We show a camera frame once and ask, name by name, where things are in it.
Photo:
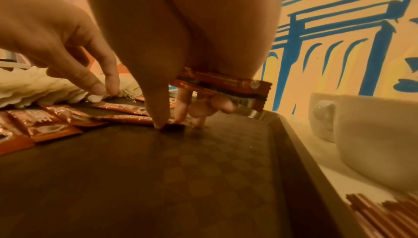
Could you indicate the person's right hand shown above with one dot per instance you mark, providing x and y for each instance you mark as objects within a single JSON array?
[{"x": 196, "y": 20}]

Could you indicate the person's left hand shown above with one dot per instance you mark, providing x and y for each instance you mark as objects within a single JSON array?
[{"x": 59, "y": 41}]

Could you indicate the row of tea bags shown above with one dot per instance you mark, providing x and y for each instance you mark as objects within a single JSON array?
[{"x": 39, "y": 90}]

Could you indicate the row of red Nescafe sachets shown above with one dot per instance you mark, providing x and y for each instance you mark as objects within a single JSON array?
[{"x": 39, "y": 123}]

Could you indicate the dark brown tray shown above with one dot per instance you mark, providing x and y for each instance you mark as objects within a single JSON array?
[{"x": 163, "y": 180}]

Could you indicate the bundle of red stir sticks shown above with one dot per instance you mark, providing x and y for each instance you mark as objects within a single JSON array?
[{"x": 385, "y": 216}]

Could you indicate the small white cup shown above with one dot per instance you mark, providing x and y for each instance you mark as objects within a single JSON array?
[
  {"x": 321, "y": 118},
  {"x": 379, "y": 139}
]

